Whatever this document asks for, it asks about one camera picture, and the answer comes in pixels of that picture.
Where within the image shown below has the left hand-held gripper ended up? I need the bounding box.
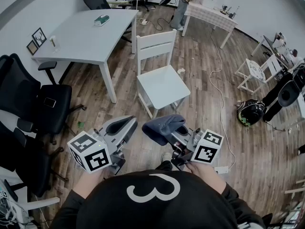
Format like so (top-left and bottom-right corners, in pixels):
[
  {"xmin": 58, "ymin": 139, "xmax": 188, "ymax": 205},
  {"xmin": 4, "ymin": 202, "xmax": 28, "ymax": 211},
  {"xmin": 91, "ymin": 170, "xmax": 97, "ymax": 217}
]
[{"xmin": 67, "ymin": 115, "xmax": 139, "ymax": 175}]

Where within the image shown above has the black floor cable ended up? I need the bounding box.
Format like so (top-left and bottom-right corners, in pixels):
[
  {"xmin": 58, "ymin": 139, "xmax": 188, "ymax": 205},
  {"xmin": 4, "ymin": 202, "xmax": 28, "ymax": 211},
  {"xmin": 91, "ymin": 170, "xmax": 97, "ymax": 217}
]
[{"xmin": 147, "ymin": 12, "xmax": 176, "ymax": 31}]

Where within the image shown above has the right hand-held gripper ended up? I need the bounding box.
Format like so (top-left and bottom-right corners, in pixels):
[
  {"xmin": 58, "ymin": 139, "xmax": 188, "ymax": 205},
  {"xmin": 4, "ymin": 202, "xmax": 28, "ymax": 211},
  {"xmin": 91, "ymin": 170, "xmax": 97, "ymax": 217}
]
[{"xmin": 170, "ymin": 125, "xmax": 224, "ymax": 172}]

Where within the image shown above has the white power adapter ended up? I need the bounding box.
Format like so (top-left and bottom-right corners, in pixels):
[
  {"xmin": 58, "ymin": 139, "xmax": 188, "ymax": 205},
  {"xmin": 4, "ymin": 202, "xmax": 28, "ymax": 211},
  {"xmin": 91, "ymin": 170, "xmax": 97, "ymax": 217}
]
[{"xmin": 214, "ymin": 166, "xmax": 230, "ymax": 175}]

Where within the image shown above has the long white floor cable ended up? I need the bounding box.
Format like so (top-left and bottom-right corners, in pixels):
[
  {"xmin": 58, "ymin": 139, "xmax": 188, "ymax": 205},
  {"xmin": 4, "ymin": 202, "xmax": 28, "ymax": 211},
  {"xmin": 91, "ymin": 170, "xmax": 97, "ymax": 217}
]
[{"xmin": 206, "ymin": 24, "xmax": 237, "ymax": 172}]

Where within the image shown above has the person's right forearm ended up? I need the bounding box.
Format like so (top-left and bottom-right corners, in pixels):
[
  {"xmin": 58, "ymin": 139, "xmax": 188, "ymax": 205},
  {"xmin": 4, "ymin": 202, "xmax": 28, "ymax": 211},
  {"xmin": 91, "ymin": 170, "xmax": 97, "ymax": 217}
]
[{"xmin": 187, "ymin": 162, "xmax": 227, "ymax": 196}]

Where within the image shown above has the dark blue cloth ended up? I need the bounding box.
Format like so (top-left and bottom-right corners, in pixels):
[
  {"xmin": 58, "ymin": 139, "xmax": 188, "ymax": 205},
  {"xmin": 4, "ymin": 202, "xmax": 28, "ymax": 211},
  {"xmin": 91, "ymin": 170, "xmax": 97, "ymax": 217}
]
[{"xmin": 142, "ymin": 114, "xmax": 186, "ymax": 146}]

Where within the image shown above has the green tissue box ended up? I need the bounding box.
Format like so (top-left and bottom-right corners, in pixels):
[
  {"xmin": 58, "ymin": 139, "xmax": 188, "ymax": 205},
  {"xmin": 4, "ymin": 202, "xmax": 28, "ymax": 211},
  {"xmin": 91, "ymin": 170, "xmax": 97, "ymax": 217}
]
[{"xmin": 93, "ymin": 14, "xmax": 111, "ymax": 27}]

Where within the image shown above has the clear small bottle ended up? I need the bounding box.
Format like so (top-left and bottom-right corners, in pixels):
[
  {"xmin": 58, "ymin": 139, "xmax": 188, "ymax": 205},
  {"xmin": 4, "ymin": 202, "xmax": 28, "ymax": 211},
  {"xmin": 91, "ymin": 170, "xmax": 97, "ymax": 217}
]
[{"xmin": 49, "ymin": 35, "xmax": 61, "ymax": 54}]

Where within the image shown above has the person's white shoe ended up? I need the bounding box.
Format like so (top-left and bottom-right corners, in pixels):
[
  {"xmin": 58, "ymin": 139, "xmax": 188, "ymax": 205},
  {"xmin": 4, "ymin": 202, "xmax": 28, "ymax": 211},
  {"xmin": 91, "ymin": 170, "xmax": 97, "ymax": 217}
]
[{"xmin": 161, "ymin": 152, "xmax": 173, "ymax": 164}]

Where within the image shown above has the table with checked cloth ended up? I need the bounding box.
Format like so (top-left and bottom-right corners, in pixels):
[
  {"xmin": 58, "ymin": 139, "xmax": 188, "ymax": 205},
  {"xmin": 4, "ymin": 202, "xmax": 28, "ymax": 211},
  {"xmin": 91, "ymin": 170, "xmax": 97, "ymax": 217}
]
[{"xmin": 182, "ymin": 0, "xmax": 239, "ymax": 50}]

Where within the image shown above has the smartphone with brown case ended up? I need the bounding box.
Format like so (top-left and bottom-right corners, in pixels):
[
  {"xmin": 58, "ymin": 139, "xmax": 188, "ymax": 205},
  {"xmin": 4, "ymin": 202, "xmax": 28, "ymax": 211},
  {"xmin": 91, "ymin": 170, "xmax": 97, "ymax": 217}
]
[{"xmin": 43, "ymin": 96, "xmax": 57, "ymax": 108}]

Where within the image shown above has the white wooden chair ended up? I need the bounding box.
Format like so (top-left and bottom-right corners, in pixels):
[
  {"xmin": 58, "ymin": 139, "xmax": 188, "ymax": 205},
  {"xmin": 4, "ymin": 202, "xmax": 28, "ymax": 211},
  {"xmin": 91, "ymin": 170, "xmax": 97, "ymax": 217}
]
[{"xmin": 135, "ymin": 29, "xmax": 192, "ymax": 119}]

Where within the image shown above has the cluttered grey desk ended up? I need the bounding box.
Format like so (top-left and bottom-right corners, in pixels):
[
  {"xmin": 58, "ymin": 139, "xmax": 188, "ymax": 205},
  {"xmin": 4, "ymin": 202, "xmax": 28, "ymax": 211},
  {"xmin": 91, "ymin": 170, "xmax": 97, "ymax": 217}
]
[{"xmin": 251, "ymin": 31, "xmax": 305, "ymax": 71}]

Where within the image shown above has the person's black sweatshirt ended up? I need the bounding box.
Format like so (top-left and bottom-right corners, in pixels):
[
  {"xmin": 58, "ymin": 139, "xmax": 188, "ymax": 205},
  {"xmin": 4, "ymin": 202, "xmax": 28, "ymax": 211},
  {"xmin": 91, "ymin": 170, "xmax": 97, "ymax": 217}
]
[{"xmin": 49, "ymin": 169, "xmax": 267, "ymax": 229}]

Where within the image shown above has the large white table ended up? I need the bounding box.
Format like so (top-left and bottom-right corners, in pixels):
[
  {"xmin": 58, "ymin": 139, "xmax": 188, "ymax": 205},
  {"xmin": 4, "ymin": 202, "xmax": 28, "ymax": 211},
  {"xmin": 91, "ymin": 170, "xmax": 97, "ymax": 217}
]
[{"xmin": 31, "ymin": 8, "xmax": 140, "ymax": 104}]

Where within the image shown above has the small brown picture frame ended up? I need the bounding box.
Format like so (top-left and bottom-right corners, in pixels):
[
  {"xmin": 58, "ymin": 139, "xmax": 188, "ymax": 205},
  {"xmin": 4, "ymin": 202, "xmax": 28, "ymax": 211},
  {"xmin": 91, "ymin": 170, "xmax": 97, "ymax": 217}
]
[{"xmin": 26, "ymin": 40, "xmax": 39, "ymax": 56}]

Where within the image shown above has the person's left forearm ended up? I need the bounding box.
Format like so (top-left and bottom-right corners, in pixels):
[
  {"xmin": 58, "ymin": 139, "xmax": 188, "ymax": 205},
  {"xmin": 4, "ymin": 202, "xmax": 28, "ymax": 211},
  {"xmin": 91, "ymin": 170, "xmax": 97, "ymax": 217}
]
[{"xmin": 72, "ymin": 168, "xmax": 106, "ymax": 199}]

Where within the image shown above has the black deer picture frame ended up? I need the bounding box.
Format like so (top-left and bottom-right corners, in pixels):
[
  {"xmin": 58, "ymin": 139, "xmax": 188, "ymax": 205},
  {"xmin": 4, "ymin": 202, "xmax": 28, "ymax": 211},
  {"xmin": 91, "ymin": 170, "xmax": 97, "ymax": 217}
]
[{"xmin": 31, "ymin": 27, "xmax": 48, "ymax": 48}]

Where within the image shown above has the black mesh office chair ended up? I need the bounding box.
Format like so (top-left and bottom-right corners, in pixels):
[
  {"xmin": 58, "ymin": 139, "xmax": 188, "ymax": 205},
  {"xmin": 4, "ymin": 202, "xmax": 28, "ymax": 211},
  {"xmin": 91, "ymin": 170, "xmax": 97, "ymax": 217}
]
[
  {"xmin": 0, "ymin": 120, "xmax": 70, "ymax": 198},
  {"xmin": 0, "ymin": 53, "xmax": 87, "ymax": 145}
]

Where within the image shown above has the black motorcycle helmet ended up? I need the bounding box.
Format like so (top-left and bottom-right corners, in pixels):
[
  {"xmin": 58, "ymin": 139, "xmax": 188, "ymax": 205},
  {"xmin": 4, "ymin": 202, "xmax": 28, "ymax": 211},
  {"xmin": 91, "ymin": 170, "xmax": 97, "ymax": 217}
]
[{"xmin": 236, "ymin": 99, "xmax": 267, "ymax": 127}]

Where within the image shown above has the small white patterned chair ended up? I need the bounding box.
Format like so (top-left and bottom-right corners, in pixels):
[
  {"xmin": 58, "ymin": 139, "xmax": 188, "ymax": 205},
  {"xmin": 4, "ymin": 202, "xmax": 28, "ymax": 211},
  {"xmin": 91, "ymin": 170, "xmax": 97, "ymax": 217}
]
[{"xmin": 234, "ymin": 54, "xmax": 284, "ymax": 95}]

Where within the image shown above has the white wooden stand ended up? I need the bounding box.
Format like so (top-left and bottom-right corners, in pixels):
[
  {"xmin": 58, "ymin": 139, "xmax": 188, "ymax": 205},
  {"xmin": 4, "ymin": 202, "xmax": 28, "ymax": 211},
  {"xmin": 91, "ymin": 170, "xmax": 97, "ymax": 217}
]
[{"xmin": 0, "ymin": 178, "xmax": 61, "ymax": 226}]

